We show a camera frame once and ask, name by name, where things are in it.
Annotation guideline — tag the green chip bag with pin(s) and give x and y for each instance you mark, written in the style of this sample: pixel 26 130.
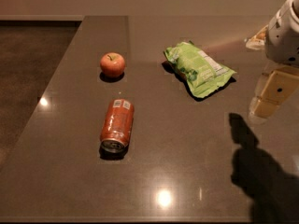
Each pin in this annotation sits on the green chip bag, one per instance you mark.
pixel 202 74

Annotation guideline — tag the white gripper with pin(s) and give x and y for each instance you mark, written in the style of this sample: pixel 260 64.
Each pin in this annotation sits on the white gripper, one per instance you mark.
pixel 282 42

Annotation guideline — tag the red apple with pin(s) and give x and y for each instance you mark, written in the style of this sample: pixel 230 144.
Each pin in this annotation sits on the red apple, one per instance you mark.
pixel 112 64

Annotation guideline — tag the red coke can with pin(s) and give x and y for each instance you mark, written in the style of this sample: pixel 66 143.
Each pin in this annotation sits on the red coke can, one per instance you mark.
pixel 116 130

